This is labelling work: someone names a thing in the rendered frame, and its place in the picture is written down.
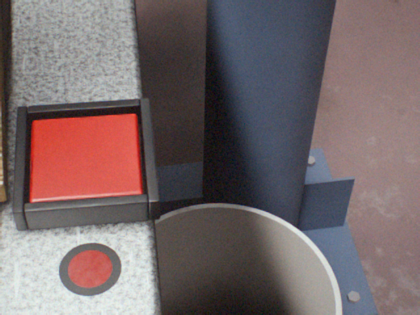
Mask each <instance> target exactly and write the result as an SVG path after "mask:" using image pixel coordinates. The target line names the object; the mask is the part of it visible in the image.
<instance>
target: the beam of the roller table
mask: <svg viewBox="0 0 420 315"><path fill-rule="evenodd" d="M136 98H138V99H139V100H140V99H141V98H144V91H143V83H142V68H141V59H140V45H139V36H138V22H137V7H136V0H10V5H9V26H8V38H7V60H6V71H5V129H6V147H7V185H8V198H7V200H6V201H0V315H163V311H162V303H161V289H160V280H159V266H158V251H157V243H156V228H155V220H150V218H149V219H148V220H139V221H129V222H122V223H113V224H96V225H87V226H70V227H62V228H45V229H36V230H29V228H28V229H27V230H17V228H16V226H15V223H14V219H13V215H12V194H13V185H14V165H15V150H16V122H17V108H18V107H19V106H27V107H28V106H35V105H46V104H65V103H76V102H94V101H105V100H125V99H136ZM83 243H103V244H104V245H107V246H109V247H111V248H112V249H113V250H114V251H115V252H116V253H117V255H118V256H119V258H120V261H121V274H120V277H119V279H118V281H117V283H116V284H115V285H114V286H113V287H112V288H111V289H110V290H108V291H107V292H104V293H101V294H99V295H94V296H82V295H77V294H74V293H72V292H71V291H68V290H67V289H66V288H65V287H64V286H63V284H62V282H61V281H60V278H59V266H60V262H61V260H62V259H63V257H64V255H65V254H66V253H67V252H68V251H70V250H71V249H72V248H74V247H76V246H78V245H81V244H83Z"/></svg>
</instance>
